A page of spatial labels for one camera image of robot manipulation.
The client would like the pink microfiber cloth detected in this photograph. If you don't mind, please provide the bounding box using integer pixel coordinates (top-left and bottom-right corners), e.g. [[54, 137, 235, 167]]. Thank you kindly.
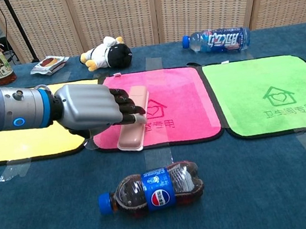
[[84, 62, 226, 156]]

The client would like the long pink plastic box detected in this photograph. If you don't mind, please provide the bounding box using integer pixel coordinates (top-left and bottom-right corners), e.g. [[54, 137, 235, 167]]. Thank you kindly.
[[110, 84, 157, 154]]

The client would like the black white plush toy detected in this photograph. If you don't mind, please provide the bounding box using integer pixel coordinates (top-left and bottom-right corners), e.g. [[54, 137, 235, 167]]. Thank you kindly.
[[77, 33, 134, 74]]

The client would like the woven folding screen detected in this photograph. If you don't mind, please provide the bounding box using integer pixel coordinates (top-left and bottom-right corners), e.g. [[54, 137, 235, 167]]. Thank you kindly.
[[0, 0, 306, 67]]

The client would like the yellow microfiber cloth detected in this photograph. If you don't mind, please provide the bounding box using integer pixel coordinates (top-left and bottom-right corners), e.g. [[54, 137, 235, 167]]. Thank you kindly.
[[0, 78, 108, 167]]

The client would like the black tripod stand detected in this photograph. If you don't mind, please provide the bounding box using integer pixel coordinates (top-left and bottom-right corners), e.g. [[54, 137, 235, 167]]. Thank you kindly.
[[3, 0, 40, 65]]

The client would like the blue sports drink bottle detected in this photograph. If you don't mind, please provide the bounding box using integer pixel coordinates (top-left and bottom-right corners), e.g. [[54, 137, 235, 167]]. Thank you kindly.
[[181, 24, 253, 58]]

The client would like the blue felt table cover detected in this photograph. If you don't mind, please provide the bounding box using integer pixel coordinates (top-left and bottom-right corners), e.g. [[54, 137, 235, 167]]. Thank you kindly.
[[0, 22, 306, 229]]

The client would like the green microfiber cloth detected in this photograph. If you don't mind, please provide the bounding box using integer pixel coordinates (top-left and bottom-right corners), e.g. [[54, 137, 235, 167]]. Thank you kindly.
[[200, 51, 306, 144]]

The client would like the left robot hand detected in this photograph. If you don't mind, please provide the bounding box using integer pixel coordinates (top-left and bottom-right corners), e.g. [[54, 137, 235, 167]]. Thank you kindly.
[[50, 75, 149, 141]]

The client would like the white snack cake packet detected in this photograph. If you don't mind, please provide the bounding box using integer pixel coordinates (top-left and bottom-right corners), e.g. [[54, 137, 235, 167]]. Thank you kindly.
[[28, 53, 72, 79]]

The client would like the Pepsi cola bottle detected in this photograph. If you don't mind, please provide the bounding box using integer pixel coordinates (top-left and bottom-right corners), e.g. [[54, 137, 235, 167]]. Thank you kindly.
[[94, 158, 208, 223]]

